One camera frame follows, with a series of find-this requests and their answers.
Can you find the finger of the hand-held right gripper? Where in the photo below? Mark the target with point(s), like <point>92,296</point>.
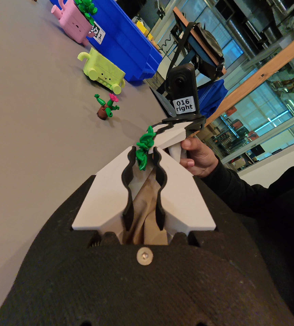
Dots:
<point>170,137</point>
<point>180,124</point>

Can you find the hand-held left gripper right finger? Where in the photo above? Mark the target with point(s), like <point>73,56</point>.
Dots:
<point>187,201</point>

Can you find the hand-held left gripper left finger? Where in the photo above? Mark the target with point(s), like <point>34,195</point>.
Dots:
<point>101,201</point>

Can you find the person's right forearm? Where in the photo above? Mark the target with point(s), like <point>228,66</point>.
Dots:
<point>233,188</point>

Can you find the person's right hand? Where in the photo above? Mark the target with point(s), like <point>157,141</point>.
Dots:
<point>200,158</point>

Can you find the blue bag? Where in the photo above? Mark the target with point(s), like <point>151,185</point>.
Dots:
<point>210,96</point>

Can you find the black-framed wooden desk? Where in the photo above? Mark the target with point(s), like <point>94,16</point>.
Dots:
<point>198,38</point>

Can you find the toy cactus with pink flower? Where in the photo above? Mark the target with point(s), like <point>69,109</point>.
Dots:
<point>106,107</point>

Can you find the blue plastic bin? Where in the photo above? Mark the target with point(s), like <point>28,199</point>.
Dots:
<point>126,38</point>

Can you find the wooden ceiling beam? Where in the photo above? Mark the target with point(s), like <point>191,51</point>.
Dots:
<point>259,76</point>

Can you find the lime green toy pot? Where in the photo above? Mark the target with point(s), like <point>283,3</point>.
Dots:
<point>101,71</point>

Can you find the person's black jacket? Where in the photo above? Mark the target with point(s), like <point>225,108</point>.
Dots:
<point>276,229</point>

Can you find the silver ventilation ducts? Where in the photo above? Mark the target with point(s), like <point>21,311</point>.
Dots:
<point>276,25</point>

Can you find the pink toy pot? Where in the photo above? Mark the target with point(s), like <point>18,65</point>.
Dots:
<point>74,23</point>

